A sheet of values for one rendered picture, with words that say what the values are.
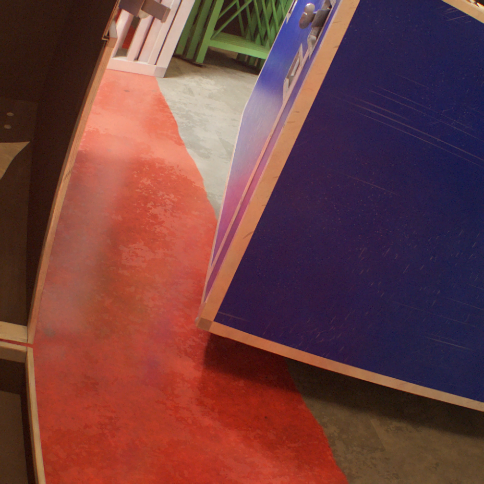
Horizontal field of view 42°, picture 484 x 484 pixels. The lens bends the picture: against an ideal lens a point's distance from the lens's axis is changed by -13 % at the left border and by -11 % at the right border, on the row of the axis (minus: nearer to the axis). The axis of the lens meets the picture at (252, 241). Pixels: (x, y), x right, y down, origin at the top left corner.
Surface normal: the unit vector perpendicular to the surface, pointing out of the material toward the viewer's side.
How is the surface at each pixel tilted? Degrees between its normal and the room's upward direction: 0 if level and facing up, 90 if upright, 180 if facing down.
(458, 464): 0
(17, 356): 92
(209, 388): 0
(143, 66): 88
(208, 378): 0
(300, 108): 90
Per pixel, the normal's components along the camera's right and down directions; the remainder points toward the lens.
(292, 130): -0.06, 0.51
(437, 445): 0.36, -0.79
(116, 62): 0.32, 0.56
